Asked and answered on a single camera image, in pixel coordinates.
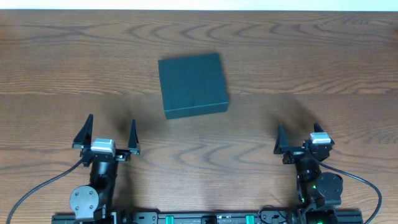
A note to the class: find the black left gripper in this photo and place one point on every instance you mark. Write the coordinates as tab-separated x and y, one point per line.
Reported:
123	154

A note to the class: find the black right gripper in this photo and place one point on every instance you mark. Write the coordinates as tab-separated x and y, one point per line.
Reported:
281	147

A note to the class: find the dark green box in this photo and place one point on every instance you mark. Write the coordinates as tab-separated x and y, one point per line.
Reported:
193	86

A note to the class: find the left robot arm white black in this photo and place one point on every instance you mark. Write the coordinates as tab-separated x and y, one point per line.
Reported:
92	202

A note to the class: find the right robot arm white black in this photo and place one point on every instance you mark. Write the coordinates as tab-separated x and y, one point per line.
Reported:
320	192

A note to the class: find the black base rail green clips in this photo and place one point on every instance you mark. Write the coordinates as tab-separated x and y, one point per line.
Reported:
265	215

